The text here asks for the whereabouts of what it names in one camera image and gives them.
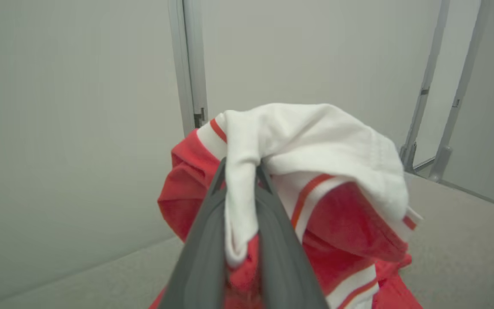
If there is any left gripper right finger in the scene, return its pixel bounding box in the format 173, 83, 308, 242
255, 164, 330, 309

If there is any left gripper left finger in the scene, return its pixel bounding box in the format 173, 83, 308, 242
158, 157, 231, 309

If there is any red Bulls 23 jersey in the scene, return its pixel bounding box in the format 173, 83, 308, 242
148, 102, 424, 309

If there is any grey double partition post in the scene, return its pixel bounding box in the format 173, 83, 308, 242
168, 0, 209, 138

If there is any grey slanted partition post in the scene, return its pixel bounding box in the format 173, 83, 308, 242
399, 0, 451, 173
428, 0, 491, 183

